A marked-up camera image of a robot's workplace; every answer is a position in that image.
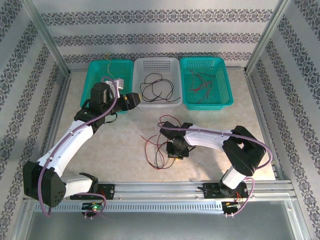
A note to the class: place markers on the white plastic basket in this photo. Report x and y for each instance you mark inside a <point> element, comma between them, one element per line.
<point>156,65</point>

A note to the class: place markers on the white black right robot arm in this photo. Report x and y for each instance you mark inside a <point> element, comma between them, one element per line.
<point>205,138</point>

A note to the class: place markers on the aluminium frame post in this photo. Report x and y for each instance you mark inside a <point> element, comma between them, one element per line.
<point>266,37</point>
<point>47,37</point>

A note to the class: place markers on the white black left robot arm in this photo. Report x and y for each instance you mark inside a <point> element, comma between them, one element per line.
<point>72,140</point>

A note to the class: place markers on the aluminium side rail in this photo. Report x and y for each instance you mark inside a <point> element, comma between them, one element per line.
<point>53,125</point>
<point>255,100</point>

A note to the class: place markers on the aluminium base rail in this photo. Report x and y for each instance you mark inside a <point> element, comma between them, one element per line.
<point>160,190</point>

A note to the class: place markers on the small controller board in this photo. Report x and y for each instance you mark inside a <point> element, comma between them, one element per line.
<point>231,204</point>
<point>93,207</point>

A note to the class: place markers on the teal plastic basket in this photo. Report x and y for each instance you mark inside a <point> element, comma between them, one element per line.
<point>100,72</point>
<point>220,82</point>

